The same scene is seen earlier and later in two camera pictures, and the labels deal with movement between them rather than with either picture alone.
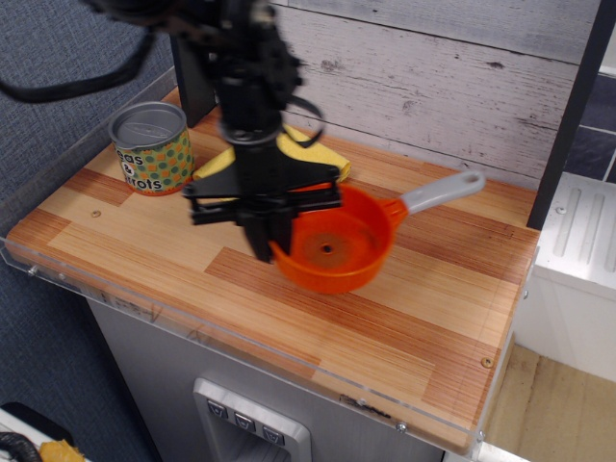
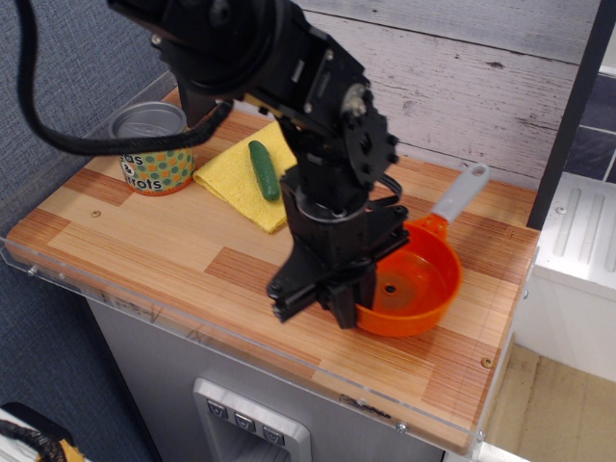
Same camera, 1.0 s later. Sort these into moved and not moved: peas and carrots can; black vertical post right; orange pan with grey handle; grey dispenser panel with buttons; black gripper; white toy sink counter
Moved: orange pan with grey handle; black gripper
Not moved: peas and carrots can; grey dispenser panel with buttons; white toy sink counter; black vertical post right
